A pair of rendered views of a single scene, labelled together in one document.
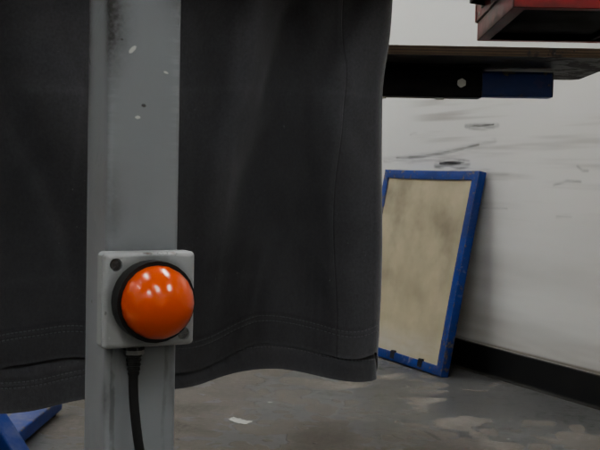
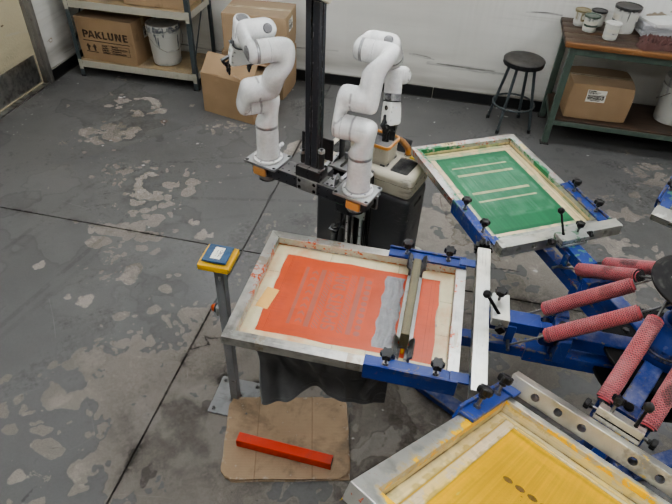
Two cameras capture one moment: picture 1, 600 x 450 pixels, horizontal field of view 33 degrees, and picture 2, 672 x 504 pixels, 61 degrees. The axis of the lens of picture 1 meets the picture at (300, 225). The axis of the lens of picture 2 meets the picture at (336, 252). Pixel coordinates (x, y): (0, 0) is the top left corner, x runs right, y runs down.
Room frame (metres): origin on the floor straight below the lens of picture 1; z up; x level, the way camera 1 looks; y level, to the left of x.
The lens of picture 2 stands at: (1.95, -0.93, 2.47)
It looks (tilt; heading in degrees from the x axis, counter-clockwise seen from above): 41 degrees down; 129
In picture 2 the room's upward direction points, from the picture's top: 3 degrees clockwise
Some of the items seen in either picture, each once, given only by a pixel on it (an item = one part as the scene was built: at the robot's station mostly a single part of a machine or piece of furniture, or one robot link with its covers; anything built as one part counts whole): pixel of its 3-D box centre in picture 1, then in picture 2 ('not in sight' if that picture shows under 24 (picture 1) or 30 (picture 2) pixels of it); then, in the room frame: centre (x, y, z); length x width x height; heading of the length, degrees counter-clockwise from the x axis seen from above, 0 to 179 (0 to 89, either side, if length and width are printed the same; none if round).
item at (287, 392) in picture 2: not in sight; (323, 382); (1.15, 0.04, 0.74); 0.46 x 0.04 x 0.42; 28
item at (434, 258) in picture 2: not in sight; (426, 261); (1.18, 0.61, 0.98); 0.30 x 0.05 x 0.07; 28
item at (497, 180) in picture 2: not in sight; (522, 188); (1.26, 1.23, 1.05); 1.08 x 0.61 x 0.23; 148
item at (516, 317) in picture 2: not in sight; (513, 321); (1.60, 0.52, 1.02); 0.17 x 0.06 x 0.05; 28
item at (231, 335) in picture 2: not in sight; (353, 300); (1.10, 0.25, 0.97); 0.79 x 0.58 x 0.04; 28
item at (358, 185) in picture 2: not in sight; (360, 171); (0.81, 0.63, 1.21); 0.16 x 0.13 x 0.15; 101
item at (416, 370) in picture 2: not in sight; (409, 373); (1.44, 0.12, 0.98); 0.30 x 0.05 x 0.07; 28
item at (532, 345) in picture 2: not in sight; (469, 338); (1.48, 0.46, 0.89); 1.24 x 0.06 x 0.06; 28
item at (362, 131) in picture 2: not in sight; (359, 137); (0.80, 0.62, 1.37); 0.13 x 0.10 x 0.16; 20
